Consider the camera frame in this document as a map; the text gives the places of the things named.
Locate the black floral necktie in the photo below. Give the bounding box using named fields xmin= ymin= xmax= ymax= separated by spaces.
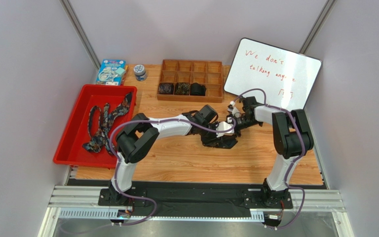
xmin=201 ymin=134 xmax=238 ymax=149

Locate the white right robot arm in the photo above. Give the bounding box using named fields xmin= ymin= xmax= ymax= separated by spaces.
xmin=238 ymin=96 xmax=314 ymax=207

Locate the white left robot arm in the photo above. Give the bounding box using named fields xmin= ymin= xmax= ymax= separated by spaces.
xmin=108 ymin=105 xmax=218 ymax=199

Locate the plain black rolled tie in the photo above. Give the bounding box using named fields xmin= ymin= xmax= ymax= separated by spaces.
xmin=190 ymin=82 xmax=207 ymax=96

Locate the dark patterned rolled tie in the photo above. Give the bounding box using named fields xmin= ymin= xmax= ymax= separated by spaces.
xmin=174 ymin=82 xmax=190 ymax=95

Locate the whiteboard with red writing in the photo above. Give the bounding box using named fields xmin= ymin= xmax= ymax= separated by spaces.
xmin=224 ymin=38 xmax=322 ymax=111

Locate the wooden compartment organizer box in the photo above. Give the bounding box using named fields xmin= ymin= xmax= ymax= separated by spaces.
xmin=156 ymin=59 xmax=224 ymax=103

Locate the dark blue rolled tie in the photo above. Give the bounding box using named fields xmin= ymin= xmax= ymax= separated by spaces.
xmin=157 ymin=82 xmax=175 ymax=95

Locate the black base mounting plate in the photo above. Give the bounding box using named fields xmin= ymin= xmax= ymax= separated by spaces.
xmin=98 ymin=181 xmax=293 ymax=217

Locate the small blue white jar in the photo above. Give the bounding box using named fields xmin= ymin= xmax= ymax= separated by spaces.
xmin=133 ymin=64 xmax=148 ymax=81

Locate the blue floral necktie in tray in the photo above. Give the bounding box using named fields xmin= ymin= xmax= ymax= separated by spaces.
xmin=82 ymin=92 xmax=133 ymax=156

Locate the blue picture box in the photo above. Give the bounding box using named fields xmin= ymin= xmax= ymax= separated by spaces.
xmin=95 ymin=59 xmax=127 ymax=86

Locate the red plastic tray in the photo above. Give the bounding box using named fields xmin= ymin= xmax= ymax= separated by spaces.
xmin=53 ymin=84 xmax=137 ymax=168

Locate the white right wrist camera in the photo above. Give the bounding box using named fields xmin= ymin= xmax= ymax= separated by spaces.
xmin=227 ymin=101 xmax=241 ymax=118

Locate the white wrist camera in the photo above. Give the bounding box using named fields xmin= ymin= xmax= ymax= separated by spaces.
xmin=227 ymin=101 xmax=241 ymax=118
xmin=216 ymin=118 xmax=236 ymax=138

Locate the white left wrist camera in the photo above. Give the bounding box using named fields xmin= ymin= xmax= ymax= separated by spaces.
xmin=216 ymin=118 xmax=236 ymax=138

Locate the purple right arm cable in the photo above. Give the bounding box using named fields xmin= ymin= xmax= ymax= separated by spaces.
xmin=230 ymin=88 xmax=307 ymax=230

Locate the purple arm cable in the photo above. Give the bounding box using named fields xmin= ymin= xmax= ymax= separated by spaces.
xmin=230 ymin=88 xmax=307 ymax=230
xmin=109 ymin=117 xmax=238 ymax=228

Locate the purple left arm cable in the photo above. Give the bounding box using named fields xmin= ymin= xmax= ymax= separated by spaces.
xmin=109 ymin=117 xmax=238 ymax=228

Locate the aluminium frame rail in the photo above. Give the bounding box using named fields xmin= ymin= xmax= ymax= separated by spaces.
xmin=38 ymin=182 xmax=354 ymax=237

